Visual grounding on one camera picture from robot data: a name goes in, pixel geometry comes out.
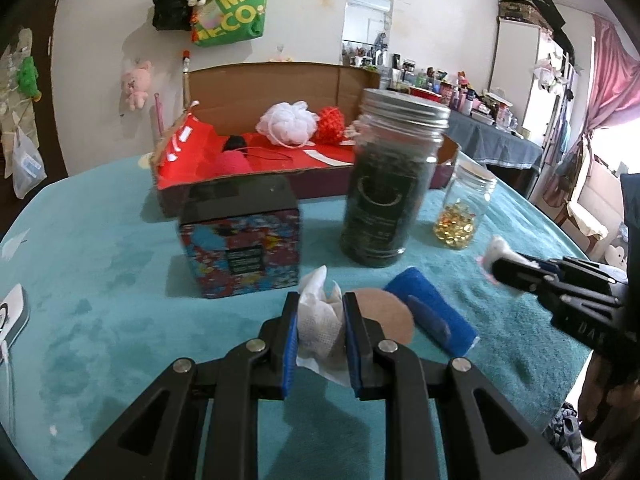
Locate white cotton wad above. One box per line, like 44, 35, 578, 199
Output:
477, 235, 540, 285

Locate round tan sponge pad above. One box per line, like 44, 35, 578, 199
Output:
355, 288, 414, 346

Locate white tissue sachet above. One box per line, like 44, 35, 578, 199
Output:
296, 266, 350, 387

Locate blue felt roll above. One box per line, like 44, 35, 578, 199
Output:
384, 266, 480, 358

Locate red plush ball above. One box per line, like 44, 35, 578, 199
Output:
212, 151, 253, 178

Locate person's right hand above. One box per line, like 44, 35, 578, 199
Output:
578, 353, 639, 442

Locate small jar of gold beads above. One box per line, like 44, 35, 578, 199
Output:
433, 157, 497, 249

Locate colourful printed black box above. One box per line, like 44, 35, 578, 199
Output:
179, 174, 302, 299

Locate grey cloth side table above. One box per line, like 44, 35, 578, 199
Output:
447, 110, 544, 198

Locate pink curtain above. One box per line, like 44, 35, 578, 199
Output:
561, 6, 639, 158

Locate tall jar of dark herbs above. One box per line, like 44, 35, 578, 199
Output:
340, 89, 450, 268

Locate white wardrobe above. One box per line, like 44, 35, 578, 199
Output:
489, 18, 574, 145

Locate red plastic basket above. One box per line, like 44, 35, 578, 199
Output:
409, 87, 442, 103

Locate black pompom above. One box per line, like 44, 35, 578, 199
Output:
222, 136, 247, 153

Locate white mesh bath pouf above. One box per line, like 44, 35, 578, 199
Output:
256, 101, 318, 150

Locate cardboard box red lining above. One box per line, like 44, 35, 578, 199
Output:
150, 60, 460, 219

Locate red crochet scrubber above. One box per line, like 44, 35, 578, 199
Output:
312, 106, 346, 145

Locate white plastic bag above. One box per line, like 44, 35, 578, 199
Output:
12, 127, 47, 200

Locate pink plush toy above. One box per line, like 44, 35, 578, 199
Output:
122, 61, 152, 112

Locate green tote bag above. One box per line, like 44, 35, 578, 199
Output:
186, 0, 267, 47

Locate green plush toy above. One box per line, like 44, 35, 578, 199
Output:
16, 56, 41, 102

